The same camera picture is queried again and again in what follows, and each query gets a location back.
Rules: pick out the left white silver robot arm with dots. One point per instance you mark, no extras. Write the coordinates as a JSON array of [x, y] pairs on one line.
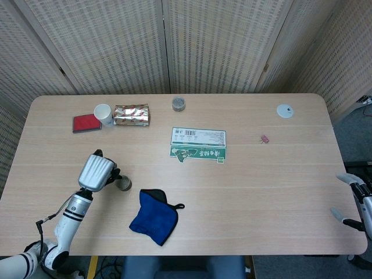
[[68, 229]]

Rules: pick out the yellow floor strip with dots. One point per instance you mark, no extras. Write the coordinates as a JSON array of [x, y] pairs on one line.
[[93, 267]]

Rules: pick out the white paper cup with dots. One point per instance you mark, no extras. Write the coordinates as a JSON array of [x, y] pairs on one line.
[[104, 114]]

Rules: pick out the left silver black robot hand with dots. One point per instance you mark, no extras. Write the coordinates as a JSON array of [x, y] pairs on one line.
[[94, 171]]

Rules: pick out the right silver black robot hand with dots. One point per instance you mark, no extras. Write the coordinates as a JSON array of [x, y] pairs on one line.
[[367, 215]]

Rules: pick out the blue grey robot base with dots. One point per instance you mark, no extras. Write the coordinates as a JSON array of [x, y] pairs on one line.
[[183, 267]]

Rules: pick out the gold foil tea package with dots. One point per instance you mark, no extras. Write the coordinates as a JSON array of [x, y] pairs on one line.
[[132, 115]]

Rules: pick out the red ink pad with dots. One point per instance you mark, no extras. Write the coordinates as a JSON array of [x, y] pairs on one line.
[[86, 123]]

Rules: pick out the small black teapot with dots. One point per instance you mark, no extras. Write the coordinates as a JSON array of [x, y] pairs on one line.
[[112, 183]]

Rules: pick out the white round lid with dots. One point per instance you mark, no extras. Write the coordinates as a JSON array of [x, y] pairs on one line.
[[284, 111]]

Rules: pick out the pink binder clip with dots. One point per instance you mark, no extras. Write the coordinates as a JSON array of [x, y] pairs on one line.
[[264, 139]]

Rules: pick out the blue cloth with black trim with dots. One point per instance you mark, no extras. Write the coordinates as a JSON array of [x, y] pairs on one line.
[[151, 221]]

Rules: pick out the small dark teacup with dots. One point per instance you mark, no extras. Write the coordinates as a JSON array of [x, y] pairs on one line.
[[125, 185]]

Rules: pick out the green white paper package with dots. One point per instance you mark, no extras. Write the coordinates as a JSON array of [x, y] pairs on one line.
[[197, 145]]

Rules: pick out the metal screen hinge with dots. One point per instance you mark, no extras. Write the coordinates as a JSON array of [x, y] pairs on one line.
[[62, 71], [266, 68]]

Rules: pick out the small round clear jar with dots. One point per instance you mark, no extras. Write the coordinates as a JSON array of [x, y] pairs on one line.
[[178, 104]]

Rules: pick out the woven wooden folding screen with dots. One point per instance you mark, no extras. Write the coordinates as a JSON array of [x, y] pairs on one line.
[[116, 43]]

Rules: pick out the black box beside table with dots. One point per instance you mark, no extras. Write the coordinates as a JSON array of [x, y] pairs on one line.
[[359, 167]]

